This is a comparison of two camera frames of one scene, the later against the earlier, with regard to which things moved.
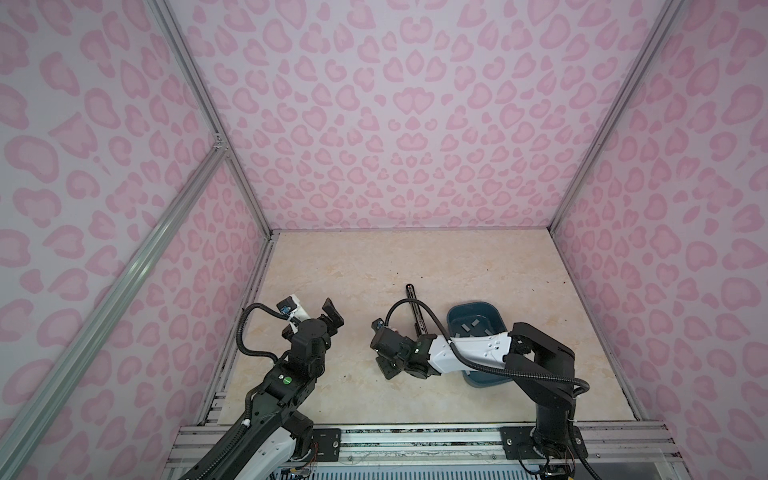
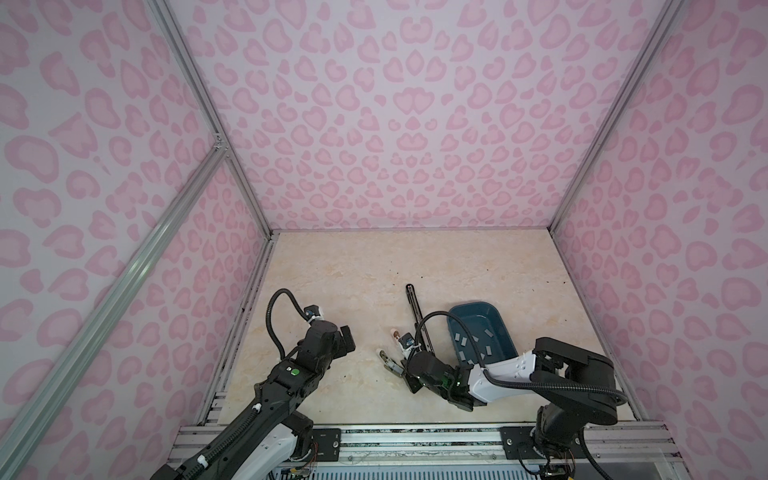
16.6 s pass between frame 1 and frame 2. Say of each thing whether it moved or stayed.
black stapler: stayed
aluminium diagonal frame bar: stayed
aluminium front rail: stayed
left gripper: moved
